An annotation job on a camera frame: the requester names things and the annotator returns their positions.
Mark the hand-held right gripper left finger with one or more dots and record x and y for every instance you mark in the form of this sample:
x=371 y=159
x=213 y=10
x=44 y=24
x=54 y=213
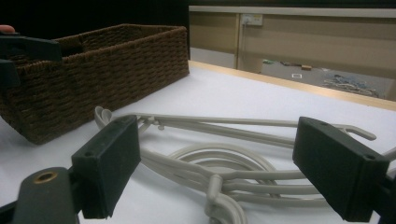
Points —
x=106 y=168

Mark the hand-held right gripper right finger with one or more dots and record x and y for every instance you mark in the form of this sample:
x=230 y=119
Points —
x=339 y=168

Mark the brown woven basket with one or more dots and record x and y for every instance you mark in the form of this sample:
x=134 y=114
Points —
x=109 y=77

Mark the grey plastic clothes hanger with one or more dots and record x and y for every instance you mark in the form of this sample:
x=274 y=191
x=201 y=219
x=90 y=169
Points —
x=218 y=119
x=202 y=151
x=219 y=199

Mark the small white object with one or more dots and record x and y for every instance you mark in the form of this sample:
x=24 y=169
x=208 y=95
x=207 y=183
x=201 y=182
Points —
x=297 y=75

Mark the small brown block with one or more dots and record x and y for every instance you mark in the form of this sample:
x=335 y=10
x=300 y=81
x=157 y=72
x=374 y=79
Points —
x=306 y=67

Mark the white wall socket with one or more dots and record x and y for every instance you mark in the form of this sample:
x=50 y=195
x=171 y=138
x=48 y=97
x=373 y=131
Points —
x=251 y=19

